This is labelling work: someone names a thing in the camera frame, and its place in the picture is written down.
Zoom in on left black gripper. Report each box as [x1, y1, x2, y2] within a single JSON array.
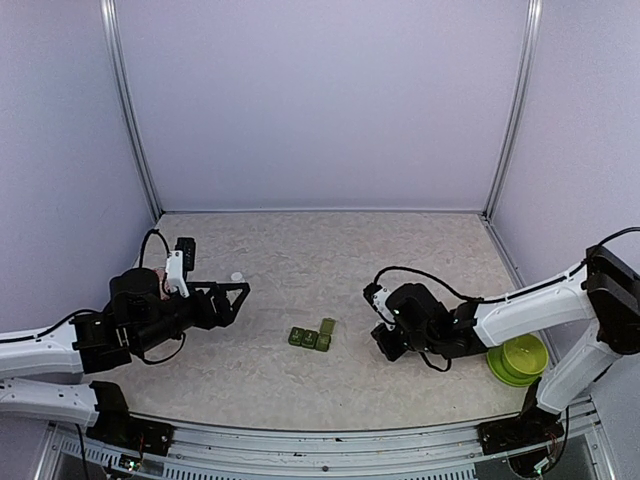
[[132, 281, 250, 353]]

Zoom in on green weekly pill organizer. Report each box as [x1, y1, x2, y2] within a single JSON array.
[[287, 318, 336, 352]]

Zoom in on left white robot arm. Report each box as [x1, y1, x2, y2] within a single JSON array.
[[1, 267, 250, 445]]

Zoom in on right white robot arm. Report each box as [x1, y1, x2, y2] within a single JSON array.
[[363, 245, 639, 444]]

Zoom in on red patterned bowl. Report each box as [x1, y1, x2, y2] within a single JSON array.
[[152, 267, 171, 300]]

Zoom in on green plate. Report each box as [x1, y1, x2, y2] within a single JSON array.
[[487, 348, 541, 388]]

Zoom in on green bowl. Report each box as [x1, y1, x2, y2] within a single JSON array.
[[502, 334, 549, 378]]

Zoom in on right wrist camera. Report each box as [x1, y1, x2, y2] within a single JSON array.
[[363, 282, 396, 330]]

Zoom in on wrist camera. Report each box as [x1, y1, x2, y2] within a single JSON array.
[[363, 282, 396, 330], [165, 237, 196, 298]]

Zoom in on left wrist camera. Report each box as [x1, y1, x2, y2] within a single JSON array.
[[165, 237, 196, 298]]

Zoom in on left camera cable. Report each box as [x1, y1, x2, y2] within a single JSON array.
[[138, 228, 174, 271]]

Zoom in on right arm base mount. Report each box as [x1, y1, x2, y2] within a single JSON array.
[[477, 381, 565, 455]]

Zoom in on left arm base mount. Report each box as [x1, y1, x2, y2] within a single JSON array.
[[86, 381, 174, 457]]

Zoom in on aluminium front rail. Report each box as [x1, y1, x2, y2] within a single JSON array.
[[34, 399, 616, 480]]

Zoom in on left aluminium corner post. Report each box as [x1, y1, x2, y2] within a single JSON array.
[[100, 0, 164, 223]]

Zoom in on aluminium corner post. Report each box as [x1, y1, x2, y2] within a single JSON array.
[[100, 0, 164, 223], [483, 0, 543, 223]]

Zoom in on right aluminium corner post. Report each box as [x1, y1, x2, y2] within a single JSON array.
[[483, 0, 543, 223]]

